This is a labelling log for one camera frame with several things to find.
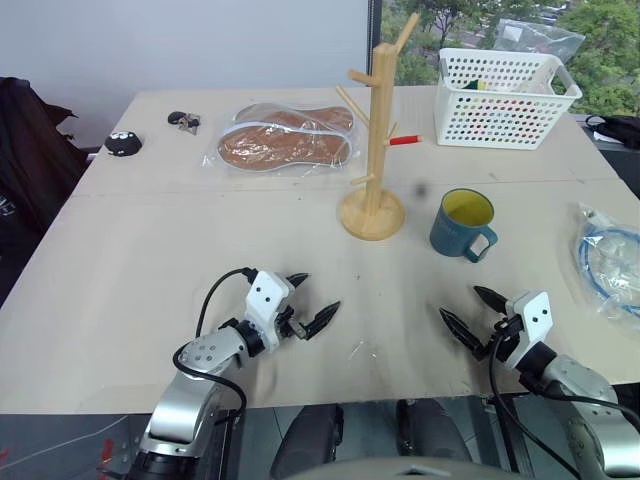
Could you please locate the brown shoe insole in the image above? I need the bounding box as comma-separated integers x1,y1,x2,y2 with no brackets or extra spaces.
218,124,354,172
234,105,355,134

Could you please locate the small black keychain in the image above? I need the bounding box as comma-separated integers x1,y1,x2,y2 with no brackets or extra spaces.
167,110,202,135

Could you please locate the dark rounded shape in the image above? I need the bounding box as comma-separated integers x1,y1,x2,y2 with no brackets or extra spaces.
396,399,474,469
269,404,346,480

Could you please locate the black bag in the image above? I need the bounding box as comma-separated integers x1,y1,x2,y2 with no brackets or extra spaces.
584,114,640,149

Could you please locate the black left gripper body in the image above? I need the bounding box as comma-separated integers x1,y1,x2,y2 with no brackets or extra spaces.
273,294,309,342

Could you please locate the clear insole packaging bag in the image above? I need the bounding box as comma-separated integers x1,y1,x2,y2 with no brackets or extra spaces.
202,102,362,176

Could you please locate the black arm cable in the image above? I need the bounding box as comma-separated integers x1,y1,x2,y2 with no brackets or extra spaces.
172,268,259,426
488,332,586,480

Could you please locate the clear bag holding cable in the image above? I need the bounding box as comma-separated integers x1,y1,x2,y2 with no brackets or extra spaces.
569,202,640,321

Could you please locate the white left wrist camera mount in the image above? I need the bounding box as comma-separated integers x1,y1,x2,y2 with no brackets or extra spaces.
245,269,294,349

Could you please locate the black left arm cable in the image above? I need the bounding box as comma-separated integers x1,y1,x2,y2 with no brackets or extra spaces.
172,268,259,426

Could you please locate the wooden mug tree stand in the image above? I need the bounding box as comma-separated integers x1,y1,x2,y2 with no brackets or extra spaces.
335,12,424,241

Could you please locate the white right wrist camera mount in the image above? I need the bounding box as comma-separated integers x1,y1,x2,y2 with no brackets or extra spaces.
504,290,555,374

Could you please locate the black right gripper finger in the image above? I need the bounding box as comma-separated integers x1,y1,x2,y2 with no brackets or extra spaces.
438,307,484,354
473,285,509,316

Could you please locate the black round toy with eyes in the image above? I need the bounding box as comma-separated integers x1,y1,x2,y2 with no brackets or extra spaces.
104,130,144,158

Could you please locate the blue coiled cable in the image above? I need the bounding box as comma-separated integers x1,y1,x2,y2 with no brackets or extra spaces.
573,224,640,319

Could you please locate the black jacket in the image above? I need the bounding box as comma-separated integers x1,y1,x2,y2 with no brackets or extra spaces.
0,76,94,301

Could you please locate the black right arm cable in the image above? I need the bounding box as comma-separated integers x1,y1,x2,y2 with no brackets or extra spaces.
488,332,586,480

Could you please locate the blue mug with yellow inside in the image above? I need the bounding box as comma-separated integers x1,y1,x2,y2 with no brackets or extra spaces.
429,188,500,264

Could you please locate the clear crumpled plastic bag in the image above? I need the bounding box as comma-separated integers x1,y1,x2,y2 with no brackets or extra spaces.
492,18,586,64

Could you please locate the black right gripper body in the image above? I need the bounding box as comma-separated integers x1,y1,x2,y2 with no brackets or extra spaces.
472,314,524,364

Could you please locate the white perforated plastic basket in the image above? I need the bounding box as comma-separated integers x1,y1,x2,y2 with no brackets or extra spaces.
433,48,584,150

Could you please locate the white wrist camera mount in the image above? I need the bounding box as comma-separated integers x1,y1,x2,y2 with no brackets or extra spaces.
245,269,294,349
504,290,555,374

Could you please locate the black window frame post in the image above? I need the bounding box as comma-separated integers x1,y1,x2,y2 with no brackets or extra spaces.
368,0,385,86

